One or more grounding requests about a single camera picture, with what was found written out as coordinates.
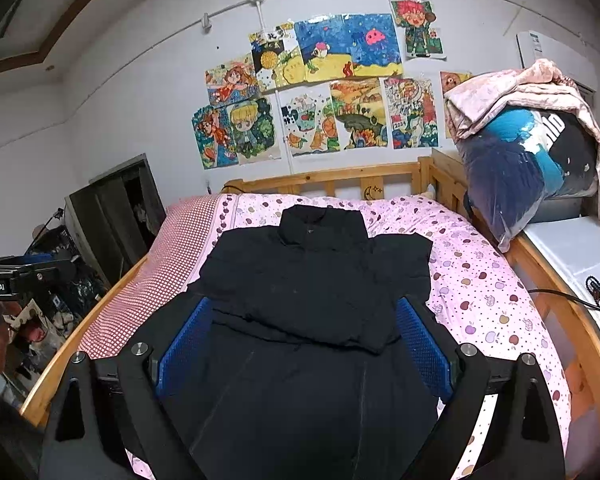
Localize fish and cup drawing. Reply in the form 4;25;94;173
280;82;340;157

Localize orange landscape drawing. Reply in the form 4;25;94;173
329;78;388;150

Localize wooden bed frame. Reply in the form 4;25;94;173
19;155;600;441

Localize blond boy drawing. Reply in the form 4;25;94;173
227;96;280;165

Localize mermaid girl drawing upper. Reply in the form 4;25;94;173
204;53;260;107

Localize black cable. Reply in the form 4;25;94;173
526;274;600;319

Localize sun and stars drawing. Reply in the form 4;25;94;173
249;22;306;93

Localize colourful doodle drawing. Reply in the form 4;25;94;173
384;77;439;150

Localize pink apple print quilt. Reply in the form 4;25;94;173
78;192;574;480

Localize pink floral blanket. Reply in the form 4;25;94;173
444;58;600;219

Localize blue clothes in plastic bag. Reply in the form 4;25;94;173
456;106;598;252

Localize black puffer jacket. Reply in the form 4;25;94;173
160;205;437;479

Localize red hair girl drawing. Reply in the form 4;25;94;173
192;105;238;170

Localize blue sea yellow sand painting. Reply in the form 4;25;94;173
294;13;403;82

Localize white air conditioner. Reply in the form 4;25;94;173
516;30;598;107

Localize yellow bear drawing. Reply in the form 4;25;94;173
440;70;472;139

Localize dark doorway wardrobe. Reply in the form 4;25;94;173
65;154;166;287

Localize red hair soldier drawing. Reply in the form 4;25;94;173
390;0;446;60

